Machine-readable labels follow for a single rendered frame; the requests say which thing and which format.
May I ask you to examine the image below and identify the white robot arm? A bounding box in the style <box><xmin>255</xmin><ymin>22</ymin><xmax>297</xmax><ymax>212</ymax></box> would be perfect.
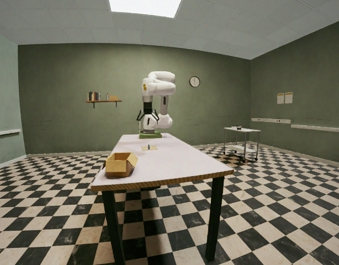
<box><xmin>140</xmin><ymin>71</ymin><xmax>176</xmax><ymax>134</ymax></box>

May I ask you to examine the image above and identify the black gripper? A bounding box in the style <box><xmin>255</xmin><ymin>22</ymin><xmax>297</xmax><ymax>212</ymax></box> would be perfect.
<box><xmin>136</xmin><ymin>102</ymin><xmax>159</xmax><ymax>129</ymax></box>

